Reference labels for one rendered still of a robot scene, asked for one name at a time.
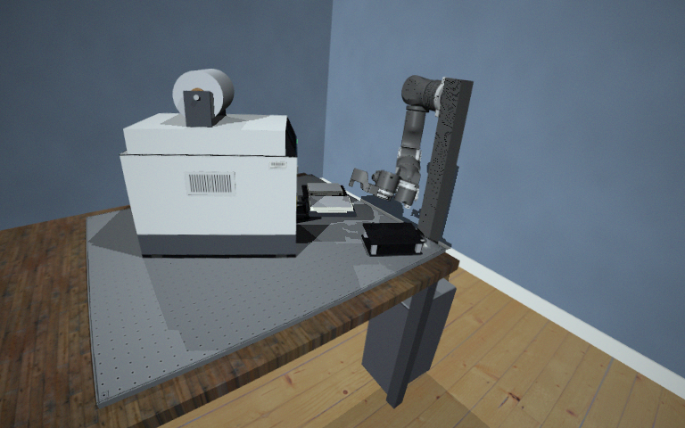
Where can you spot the black rectangular frame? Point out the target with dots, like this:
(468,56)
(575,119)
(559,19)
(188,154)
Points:
(306,195)
(400,235)

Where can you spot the grey cylinder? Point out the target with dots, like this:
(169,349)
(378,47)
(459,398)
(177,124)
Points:
(217,82)

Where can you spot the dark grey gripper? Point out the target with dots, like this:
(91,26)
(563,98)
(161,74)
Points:
(384,187)

